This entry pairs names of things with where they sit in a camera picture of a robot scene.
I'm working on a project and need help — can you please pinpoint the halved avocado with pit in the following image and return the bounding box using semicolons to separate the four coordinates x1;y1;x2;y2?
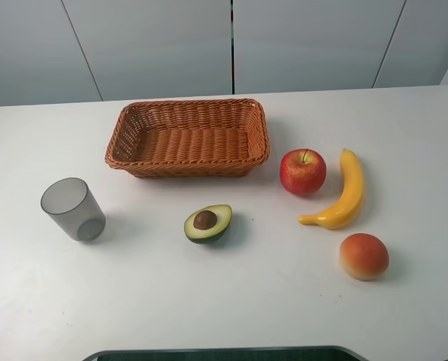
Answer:
183;205;233;244

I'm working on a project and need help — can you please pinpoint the brown wicker basket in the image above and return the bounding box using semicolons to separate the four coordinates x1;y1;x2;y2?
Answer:
105;99;270;178

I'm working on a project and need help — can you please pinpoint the red apple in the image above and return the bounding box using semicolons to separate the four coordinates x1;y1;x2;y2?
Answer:
280;148;327;197

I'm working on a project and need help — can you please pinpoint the yellow banana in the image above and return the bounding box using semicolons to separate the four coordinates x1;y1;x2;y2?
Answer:
298;149;366;229

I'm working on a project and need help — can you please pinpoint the grey translucent plastic cup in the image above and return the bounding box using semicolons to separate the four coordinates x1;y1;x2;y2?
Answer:
40;177;106;242

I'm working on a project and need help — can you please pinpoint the orange red peach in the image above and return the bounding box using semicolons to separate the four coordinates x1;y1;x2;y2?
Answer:
339;233;389;281

